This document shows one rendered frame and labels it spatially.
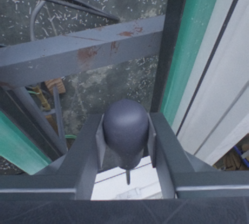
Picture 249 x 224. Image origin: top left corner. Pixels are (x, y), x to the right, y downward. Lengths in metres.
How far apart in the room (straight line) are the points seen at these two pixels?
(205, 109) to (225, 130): 0.04
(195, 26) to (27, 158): 0.25
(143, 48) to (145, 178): 0.29
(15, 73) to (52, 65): 0.04
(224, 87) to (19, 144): 0.24
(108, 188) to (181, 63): 0.30
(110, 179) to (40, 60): 0.30
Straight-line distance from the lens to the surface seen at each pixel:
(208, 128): 0.27
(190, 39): 0.19
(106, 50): 0.21
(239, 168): 6.50
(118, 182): 0.42
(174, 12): 0.19
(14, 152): 0.26
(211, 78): 0.23
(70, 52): 0.20
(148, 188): 0.42
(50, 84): 1.30
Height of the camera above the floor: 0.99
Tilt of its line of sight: 36 degrees down
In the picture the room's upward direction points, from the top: 156 degrees clockwise
